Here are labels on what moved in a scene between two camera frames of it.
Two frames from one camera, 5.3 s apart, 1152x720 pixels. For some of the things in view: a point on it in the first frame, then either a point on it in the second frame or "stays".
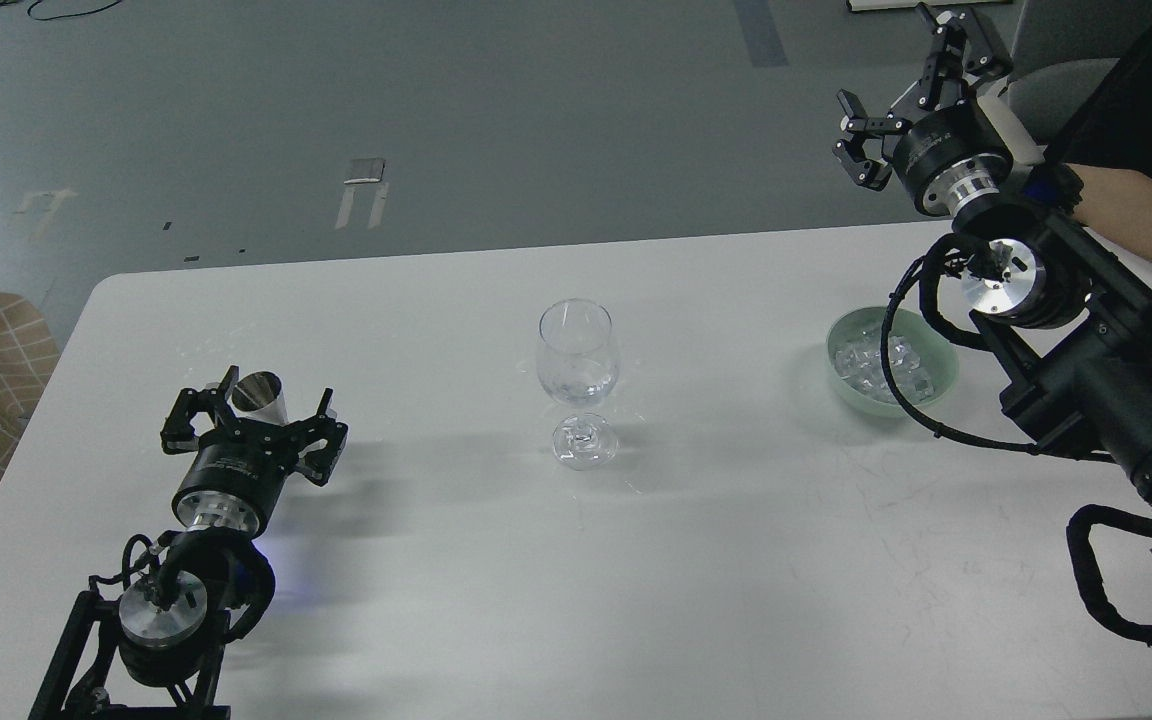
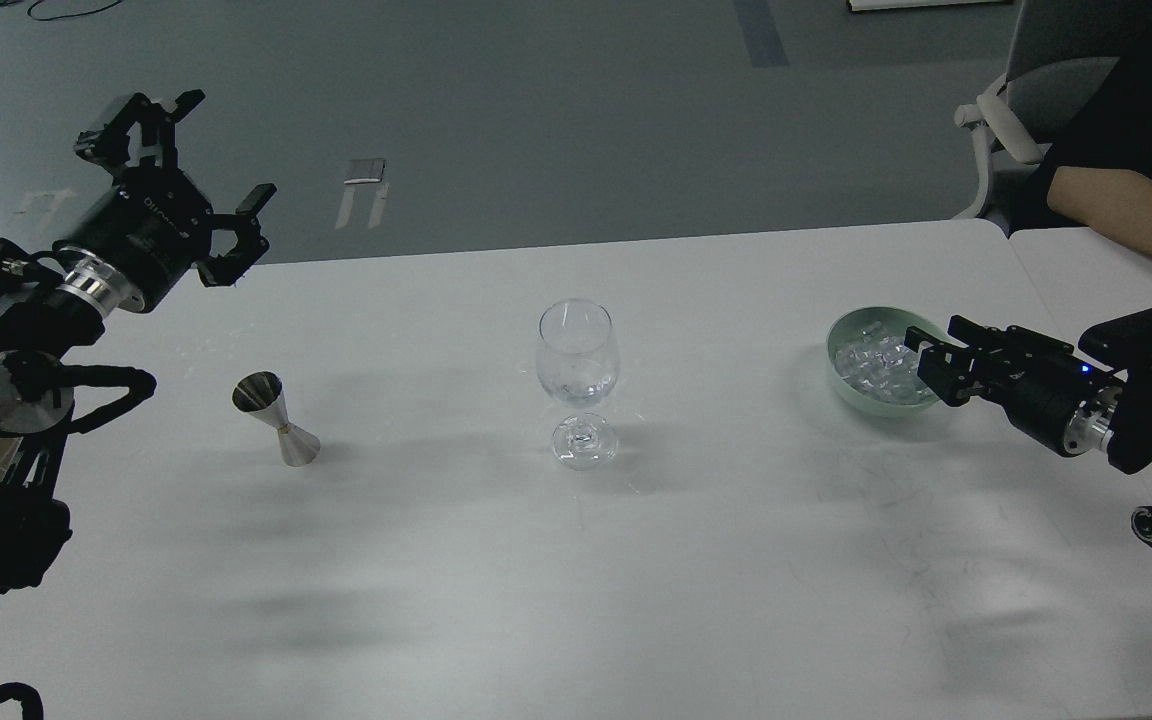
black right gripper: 951,157 to 1062,400
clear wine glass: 578,362 stays
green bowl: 922,354 stays
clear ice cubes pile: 861,363 stays
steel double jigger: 259,395 stays
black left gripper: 240,465 to 137,242
